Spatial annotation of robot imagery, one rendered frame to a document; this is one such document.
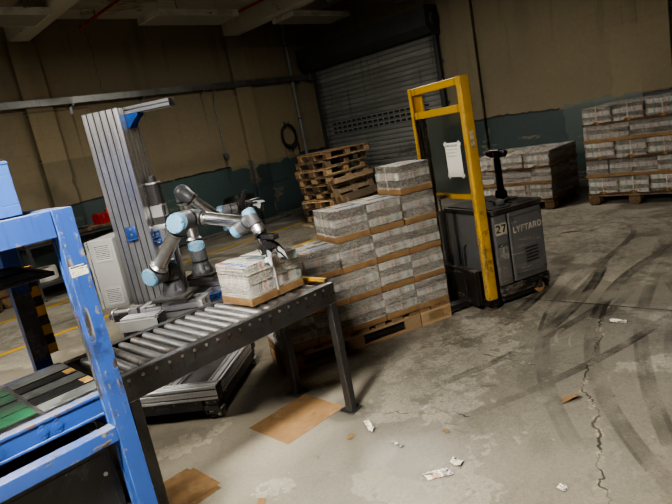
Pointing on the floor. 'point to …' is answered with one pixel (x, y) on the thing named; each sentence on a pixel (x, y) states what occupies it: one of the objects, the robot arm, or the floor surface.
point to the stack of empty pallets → (327, 161)
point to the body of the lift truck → (503, 242)
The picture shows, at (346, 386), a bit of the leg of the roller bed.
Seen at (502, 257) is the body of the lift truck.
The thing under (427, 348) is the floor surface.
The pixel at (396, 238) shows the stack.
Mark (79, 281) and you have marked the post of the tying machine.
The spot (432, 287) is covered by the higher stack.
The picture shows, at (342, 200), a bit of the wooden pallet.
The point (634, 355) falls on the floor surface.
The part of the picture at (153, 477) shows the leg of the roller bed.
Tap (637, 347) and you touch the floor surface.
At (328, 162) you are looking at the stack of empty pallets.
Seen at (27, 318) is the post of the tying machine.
